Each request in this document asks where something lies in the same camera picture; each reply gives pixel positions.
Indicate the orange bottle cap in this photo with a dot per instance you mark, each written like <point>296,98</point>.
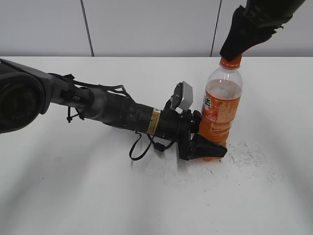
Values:
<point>231,65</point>

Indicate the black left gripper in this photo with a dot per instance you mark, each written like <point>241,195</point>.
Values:
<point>178,128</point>

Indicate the orange soda plastic bottle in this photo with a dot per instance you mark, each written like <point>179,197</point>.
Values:
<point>221,99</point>

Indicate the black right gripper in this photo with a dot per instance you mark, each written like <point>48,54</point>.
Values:
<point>255,24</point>

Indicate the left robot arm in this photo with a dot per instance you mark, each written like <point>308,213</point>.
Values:
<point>26,92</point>

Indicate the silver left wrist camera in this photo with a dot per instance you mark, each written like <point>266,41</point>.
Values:
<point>182,96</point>

